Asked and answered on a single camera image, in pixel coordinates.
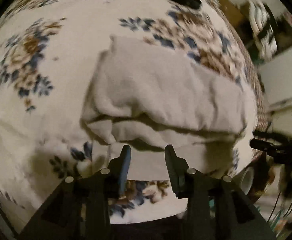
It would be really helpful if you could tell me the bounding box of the floral bed blanket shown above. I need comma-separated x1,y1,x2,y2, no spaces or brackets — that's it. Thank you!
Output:
0,0,258,230

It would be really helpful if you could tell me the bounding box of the beige long-sleeve shirt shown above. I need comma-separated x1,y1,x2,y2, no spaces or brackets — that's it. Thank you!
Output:
81,35,256,180

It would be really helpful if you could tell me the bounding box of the white wardrobe shelf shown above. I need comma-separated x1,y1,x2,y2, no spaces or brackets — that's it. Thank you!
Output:
258,12,292,106

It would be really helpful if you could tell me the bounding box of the chair with piled clothes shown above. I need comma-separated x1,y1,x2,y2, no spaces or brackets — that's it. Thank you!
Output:
246,0,278,62

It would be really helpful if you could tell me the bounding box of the brown cardboard box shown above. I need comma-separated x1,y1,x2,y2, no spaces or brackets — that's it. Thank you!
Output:
218,0,248,28

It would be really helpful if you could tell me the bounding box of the brown checkered bed sheet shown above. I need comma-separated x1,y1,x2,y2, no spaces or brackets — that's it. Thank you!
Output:
235,39,273,160

